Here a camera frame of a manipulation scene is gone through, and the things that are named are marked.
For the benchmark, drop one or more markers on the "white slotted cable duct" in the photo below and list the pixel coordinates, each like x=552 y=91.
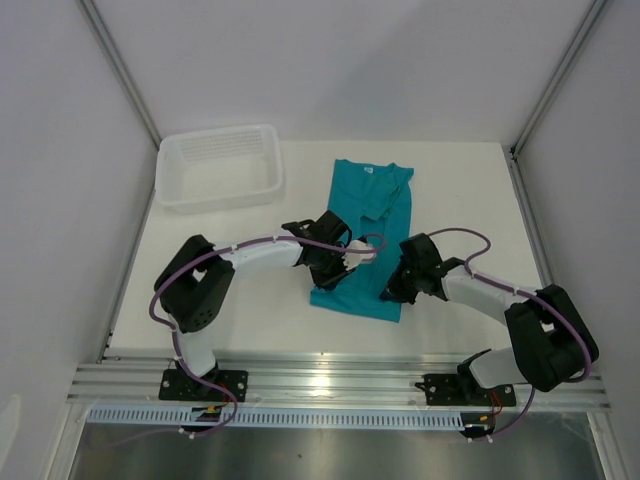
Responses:
x=414 y=420

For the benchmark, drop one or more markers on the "aluminium mounting rail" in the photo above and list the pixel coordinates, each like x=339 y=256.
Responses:
x=276 y=380

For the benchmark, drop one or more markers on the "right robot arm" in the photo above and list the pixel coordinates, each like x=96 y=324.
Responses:
x=549 y=342

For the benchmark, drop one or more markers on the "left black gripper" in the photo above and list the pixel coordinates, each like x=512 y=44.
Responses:
x=326 y=282

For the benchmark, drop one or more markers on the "white plastic basket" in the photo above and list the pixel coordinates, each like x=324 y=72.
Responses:
x=219 y=169

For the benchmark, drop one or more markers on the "teal t-shirt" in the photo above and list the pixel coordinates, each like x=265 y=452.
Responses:
x=369 y=199

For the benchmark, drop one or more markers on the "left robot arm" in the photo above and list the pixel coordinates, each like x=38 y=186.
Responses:
x=190 y=292

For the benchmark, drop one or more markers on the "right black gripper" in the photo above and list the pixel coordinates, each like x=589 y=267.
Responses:
x=393 y=291

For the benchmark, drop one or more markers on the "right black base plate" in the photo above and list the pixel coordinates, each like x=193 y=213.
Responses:
x=462 y=390

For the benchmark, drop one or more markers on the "right aluminium frame post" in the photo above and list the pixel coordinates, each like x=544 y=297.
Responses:
x=578 y=42

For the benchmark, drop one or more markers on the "aluminium frame post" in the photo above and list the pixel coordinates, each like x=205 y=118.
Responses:
x=578 y=42
x=114 y=58

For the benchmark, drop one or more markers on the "left aluminium frame post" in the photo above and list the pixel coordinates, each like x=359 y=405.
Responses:
x=114 y=58

